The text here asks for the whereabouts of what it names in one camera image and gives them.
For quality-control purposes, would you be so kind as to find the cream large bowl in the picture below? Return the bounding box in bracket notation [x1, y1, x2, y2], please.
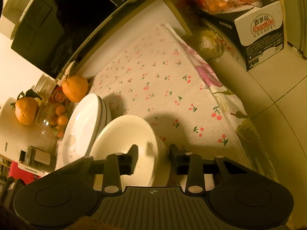
[90, 115, 158, 187]

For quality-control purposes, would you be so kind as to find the plain white plate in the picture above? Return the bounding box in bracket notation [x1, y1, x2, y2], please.
[61, 94, 103, 165]

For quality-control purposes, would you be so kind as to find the white small bowl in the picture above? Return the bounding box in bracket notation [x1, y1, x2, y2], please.
[153, 137, 170, 186]

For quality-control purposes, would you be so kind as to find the blue patterned plate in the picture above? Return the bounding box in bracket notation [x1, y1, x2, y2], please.
[101, 100, 112, 129]
[97, 97, 111, 135]

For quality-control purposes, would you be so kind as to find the white kitchen appliance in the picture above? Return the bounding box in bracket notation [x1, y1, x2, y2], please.
[1, 98, 57, 173]

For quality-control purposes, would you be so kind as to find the glass jar of kumquats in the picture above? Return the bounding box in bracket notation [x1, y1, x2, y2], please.
[36, 102, 71, 140]

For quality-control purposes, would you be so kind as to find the dark jar with metal lid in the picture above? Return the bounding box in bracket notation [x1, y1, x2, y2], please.
[25, 146, 51, 165]

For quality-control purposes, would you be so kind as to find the orange citrus on table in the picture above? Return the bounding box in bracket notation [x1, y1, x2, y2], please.
[62, 75, 89, 103]

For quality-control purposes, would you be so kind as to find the cherry print tablecloth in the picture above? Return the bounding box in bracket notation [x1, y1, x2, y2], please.
[89, 24, 277, 181]

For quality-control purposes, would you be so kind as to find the orange labelled jar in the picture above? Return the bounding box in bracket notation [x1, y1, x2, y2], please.
[49, 86, 70, 106]

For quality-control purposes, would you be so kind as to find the orange citrus on jar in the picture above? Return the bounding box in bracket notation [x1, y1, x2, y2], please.
[10, 89, 42, 125]

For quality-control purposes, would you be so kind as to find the stack of white cups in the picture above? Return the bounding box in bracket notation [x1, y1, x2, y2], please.
[34, 74, 57, 97]

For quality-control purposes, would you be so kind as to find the black white water carton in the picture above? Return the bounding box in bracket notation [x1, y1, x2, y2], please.
[199, 0, 284, 71]

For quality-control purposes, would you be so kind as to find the black microwave oven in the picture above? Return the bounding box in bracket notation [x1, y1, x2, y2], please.
[11, 0, 129, 78]

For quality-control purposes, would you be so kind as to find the beige refrigerator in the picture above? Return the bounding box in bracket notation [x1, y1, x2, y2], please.
[284, 0, 306, 58]

